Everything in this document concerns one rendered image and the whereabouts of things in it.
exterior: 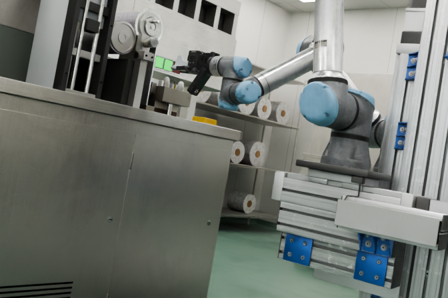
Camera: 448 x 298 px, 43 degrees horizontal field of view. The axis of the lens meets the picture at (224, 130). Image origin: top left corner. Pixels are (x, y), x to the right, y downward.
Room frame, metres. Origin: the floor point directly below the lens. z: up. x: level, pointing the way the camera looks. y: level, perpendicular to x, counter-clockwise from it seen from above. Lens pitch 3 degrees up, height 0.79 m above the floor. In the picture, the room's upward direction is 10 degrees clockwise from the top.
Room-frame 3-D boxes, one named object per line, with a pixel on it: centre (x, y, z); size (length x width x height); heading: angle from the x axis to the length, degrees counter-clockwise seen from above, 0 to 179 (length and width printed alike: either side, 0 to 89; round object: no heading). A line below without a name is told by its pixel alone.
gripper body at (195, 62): (2.11, 0.12, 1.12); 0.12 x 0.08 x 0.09; 49
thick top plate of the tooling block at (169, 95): (2.49, 0.36, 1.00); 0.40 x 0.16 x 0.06; 49
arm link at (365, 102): (1.71, -0.37, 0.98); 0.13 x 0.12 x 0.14; 134
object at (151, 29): (2.24, 0.36, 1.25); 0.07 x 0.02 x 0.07; 139
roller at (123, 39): (2.24, 0.53, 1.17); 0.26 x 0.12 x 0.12; 49
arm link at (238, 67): (2.01, 0.00, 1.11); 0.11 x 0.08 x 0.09; 49
